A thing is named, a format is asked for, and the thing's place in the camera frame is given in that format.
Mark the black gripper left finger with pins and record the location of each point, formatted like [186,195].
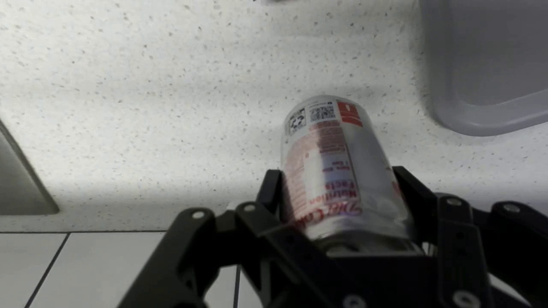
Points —
[198,245]

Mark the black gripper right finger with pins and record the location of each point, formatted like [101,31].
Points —
[484,258]

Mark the gray plastic tray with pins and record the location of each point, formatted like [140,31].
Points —
[486,63]

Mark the stainless steel sink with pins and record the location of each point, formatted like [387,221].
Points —
[20,188]

